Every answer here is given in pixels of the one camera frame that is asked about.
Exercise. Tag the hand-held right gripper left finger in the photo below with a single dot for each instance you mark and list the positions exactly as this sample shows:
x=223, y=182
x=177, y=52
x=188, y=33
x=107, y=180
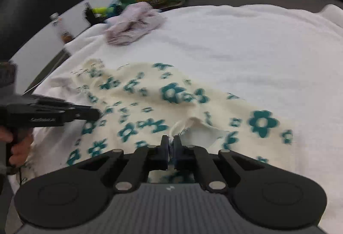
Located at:
x=164, y=148

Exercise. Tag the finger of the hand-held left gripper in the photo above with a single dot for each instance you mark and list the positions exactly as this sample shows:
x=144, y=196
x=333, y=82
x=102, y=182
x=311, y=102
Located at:
x=85, y=114

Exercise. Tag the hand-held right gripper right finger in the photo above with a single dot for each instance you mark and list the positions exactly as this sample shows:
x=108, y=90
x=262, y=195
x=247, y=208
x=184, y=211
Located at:
x=176, y=148

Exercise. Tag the cream teal floral garment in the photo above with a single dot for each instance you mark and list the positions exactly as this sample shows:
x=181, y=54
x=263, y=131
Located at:
x=171, y=94

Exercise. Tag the person's left hand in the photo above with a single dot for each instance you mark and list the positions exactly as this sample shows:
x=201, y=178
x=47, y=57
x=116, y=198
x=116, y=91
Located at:
x=18, y=149

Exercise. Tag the small bottle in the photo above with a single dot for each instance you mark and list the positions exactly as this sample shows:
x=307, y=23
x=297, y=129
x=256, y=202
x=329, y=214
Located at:
x=62, y=30

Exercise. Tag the lilac crumpled cloth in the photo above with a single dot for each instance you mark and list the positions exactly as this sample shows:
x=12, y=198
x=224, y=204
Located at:
x=131, y=24

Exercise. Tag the black and yellow-green object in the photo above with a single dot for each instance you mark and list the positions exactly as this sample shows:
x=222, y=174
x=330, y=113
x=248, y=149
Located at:
x=100, y=11

